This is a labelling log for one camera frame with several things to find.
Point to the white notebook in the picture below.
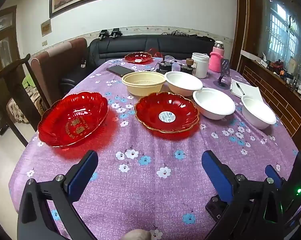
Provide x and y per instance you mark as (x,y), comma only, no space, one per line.
(250,91)

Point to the pink water bottle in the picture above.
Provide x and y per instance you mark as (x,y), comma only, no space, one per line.
(216,60)

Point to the small wall plaque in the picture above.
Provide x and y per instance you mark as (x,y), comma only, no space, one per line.
(46,27)

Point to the wooden glass-panel door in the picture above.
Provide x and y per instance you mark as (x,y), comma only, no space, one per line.
(5,45)

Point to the red plastic bag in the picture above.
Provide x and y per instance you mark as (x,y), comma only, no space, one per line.
(154,51)

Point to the black device on stand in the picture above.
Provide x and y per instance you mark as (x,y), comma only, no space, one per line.
(115,33)
(103,34)

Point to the white jar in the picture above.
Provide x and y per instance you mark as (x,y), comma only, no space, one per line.
(200,66)

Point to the brown armchair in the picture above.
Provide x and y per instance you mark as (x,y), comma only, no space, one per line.
(55,65)

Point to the dark wooden chair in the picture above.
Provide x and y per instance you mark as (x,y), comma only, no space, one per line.
(8,80)

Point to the beige colander bowl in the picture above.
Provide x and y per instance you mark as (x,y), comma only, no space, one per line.
(130,82)

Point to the grey phone stand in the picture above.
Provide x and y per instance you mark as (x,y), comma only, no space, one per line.
(225,67)

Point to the floral seat cushion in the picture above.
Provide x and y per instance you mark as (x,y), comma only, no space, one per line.
(25,105)

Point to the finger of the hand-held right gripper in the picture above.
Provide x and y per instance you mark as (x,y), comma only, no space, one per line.
(216,210)
(274,174)

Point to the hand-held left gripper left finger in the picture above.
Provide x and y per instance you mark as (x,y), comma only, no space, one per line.
(83,177)

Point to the small black charger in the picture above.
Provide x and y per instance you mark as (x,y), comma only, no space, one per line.
(83,63)

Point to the clear plastic bag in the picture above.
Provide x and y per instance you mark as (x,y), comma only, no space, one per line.
(169,58)

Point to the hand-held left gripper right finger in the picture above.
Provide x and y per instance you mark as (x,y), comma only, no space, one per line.
(216,177)

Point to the black boxy device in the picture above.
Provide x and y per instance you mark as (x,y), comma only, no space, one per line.
(164,67)

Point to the purple floral tablecloth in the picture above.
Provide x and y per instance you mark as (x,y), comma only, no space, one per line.
(150,140)

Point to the red plate with sticker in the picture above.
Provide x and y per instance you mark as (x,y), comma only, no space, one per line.
(150,110)

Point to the green cloth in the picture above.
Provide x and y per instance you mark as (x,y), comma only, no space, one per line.
(29,81)

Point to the dark jar with cork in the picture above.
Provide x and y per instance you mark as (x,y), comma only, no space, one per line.
(188,68)

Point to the large red gold-print plate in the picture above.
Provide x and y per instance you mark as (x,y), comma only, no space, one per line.
(65,115)

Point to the white bowl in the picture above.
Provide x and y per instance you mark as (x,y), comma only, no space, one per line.
(213,102)
(258,115)
(183,80)

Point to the black pen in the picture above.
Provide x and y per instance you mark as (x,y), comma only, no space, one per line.
(239,88)

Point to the small red plate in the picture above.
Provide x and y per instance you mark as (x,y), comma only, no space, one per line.
(134,56)

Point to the wooden sideboard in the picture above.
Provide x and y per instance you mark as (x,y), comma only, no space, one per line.
(270,95)

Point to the window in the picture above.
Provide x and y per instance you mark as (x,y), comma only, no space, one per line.
(278,30)

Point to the black smartphone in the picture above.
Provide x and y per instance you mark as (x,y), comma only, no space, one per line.
(120,70)

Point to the black leather sofa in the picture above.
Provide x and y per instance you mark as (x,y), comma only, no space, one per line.
(140,45)

